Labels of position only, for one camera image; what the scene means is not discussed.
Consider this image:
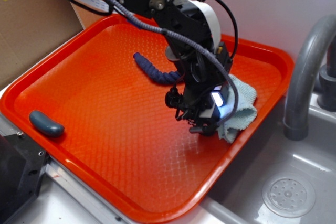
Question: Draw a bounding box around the grey toy sink basin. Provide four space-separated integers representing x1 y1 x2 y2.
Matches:
202 87 336 224

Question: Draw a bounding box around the red plastic tray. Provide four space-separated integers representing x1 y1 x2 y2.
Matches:
1 14 294 223

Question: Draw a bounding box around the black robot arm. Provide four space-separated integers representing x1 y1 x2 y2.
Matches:
70 0 232 125

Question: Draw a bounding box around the brown cardboard box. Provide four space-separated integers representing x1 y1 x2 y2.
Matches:
1 0 102 89

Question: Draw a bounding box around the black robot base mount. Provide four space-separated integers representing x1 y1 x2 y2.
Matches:
1 132 48 223

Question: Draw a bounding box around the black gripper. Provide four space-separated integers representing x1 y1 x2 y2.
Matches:
164 43 230 119

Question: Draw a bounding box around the grey braided cable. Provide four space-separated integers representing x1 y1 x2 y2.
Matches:
70 0 239 127

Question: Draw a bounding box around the sink drain strainer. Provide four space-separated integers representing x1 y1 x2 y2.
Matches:
262 173 316 218

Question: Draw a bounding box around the light blue cloth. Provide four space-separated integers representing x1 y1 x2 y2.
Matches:
217 74 257 144

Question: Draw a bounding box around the dark grey oblong pebble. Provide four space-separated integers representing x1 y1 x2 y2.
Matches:
29 110 65 137

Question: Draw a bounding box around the grey sink faucet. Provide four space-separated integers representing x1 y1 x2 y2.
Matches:
283 14 335 141

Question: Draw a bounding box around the dark blue rope piece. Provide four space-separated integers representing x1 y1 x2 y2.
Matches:
133 51 182 86

